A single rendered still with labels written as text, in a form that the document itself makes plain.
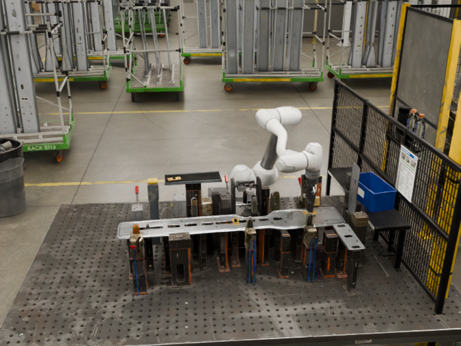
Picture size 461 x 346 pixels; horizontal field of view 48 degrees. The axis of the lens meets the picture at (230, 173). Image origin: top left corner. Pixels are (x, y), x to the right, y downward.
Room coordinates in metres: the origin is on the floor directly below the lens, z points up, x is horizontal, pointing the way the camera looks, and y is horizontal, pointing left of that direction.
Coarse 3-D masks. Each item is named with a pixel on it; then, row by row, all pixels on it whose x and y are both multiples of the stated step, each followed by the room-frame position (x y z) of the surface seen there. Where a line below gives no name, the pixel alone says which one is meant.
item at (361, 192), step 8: (360, 176) 3.13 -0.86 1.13; (368, 176) 3.15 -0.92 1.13; (376, 176) 3.10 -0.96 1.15; (360, 184) 2.98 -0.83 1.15; (368, 184) 3.15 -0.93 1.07; (376, 184) 3.09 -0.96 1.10; (384, 184) 3.00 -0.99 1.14; (360, 192) 2.97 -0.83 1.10; (368, 192) 2.88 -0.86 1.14; (376, 192) 3.08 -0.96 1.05; (384, 192) 2.84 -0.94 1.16; (392, 192) 2.86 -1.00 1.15; (360, 200) 2.96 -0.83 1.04; (368, 200) 2.87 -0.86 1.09; (376, 200) 2.83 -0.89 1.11; (384, 200) 2.85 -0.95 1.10; (392, 200) 2.87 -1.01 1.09; (368, 208) 2.86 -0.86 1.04; (376, 208) 2.83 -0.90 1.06; (384, 208) 2.85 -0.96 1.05; (392, 208) 2.87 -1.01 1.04
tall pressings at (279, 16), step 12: (228, 0) 9.81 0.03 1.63; (252, 0) 9.81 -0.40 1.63; (264, 0) 10.04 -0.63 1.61; (276, 0) 10.00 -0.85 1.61; (300, 0) 10.07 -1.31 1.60; (228, 12) 9.80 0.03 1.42; (252, 12) 9.81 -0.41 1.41; (264, 12) 10.05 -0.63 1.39; (276, 12) 10.02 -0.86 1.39; (300, 12) 10.07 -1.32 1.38; (228, 24) 9.80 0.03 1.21; (252, 24) 9.80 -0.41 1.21; (264, 24) 10.04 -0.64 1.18; (276, 24) 10.04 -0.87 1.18; (300, 24) 10.05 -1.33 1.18; (228, 36) 9.78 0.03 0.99; (252, 36) 9.77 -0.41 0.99; (264, 36) 10.03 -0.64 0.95; (276, 36) 10.03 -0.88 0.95; (288, 36) 10.21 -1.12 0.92; (300, 36) 10.00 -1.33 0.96; (228, 48) 9.77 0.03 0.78; (252, 48) 9.75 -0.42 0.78; (264, 48) 10.01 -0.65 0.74; (276, 48) 10.02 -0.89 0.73; (288, 48) 10.19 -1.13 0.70; (300, 48) 9.97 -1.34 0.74; (228, 60) 9.75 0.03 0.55; (252, 60) 9.72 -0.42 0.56; (264, 60) 9.99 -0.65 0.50; (276, 60) 10.00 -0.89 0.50; (288, 60) 10.18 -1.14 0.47; (228, 72) 9.73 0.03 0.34; (252, 72) 9.69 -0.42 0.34
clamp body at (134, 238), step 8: (136, 240) 2.46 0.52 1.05; (136, 256) 2.44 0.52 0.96; (144, 256) 2.47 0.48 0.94; (136, 264) 2.46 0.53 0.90; (144, 264) 2.50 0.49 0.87; (136, 272) 2.44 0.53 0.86; (144, 272) 2.48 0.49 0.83; (136, 280) 2.45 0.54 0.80; (144, 280) 2.45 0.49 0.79; (136, 288) 2.45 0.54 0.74; (144, 288) 2.45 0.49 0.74
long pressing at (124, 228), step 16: (320, 208) 2.94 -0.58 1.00; (128, 224) 2.73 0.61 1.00; (144, 224) 2.73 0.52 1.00; (160, 224) 2.73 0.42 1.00; (176, 224) 2.73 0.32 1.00; (224, 224) 2.73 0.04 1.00; (240, 224) 2.73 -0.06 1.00; (256, 224) 2.73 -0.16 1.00; (272, 224) 2.73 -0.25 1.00; (288, 224) 2.73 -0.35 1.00; (304, 224) 2.73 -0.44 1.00; (320, 224) 2.73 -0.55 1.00
